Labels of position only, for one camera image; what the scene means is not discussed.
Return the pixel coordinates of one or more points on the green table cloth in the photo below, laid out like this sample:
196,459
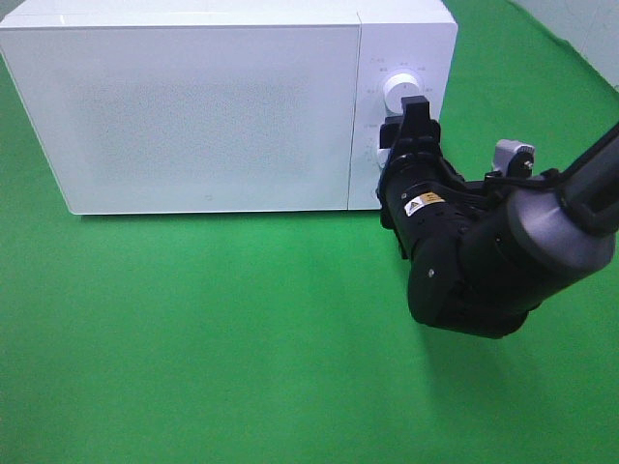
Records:
269,338

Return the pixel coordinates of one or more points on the white microwave knob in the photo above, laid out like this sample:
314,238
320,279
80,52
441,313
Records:
381,157
398,86

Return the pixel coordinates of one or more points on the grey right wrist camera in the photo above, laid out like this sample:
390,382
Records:
513,159

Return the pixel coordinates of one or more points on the white microwave oven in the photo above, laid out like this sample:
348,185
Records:
417,37

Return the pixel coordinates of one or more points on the white microwave door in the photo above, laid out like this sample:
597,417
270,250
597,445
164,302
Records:
191,119

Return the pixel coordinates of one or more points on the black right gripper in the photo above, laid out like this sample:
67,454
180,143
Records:
419,191

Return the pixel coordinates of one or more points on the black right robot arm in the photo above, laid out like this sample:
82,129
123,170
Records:
484,254

